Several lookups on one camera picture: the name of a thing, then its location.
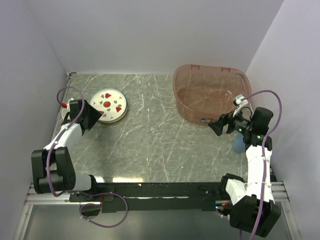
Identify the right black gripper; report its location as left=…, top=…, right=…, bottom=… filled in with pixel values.
left=207, top=106, right=254, bottom=136

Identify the white watermelon pattern plate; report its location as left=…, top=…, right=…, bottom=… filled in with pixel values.
left=89, top=88, right=128, bottom=124

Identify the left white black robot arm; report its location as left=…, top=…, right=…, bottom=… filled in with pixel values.
left=31, top=99, right=102, bottom=201

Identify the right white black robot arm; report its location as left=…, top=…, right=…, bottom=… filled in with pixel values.
left=208, top=107, right=281, bottom=238

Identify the translucent pink plastic bin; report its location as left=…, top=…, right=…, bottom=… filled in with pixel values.
left=172, top=64, right=252, bottom=126

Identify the cream ceramic bowl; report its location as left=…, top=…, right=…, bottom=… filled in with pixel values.
left=61, top=108, right=70, bottom=125

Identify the blue plastic cup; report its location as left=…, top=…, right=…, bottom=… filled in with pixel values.
left=231, top=133, right=246, bottom=154

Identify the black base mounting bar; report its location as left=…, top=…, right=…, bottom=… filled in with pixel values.
left=68, top=174, right=247, bottom=215

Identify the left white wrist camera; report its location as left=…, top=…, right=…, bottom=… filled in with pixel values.
left=61, top=98, right=74, bottom=109

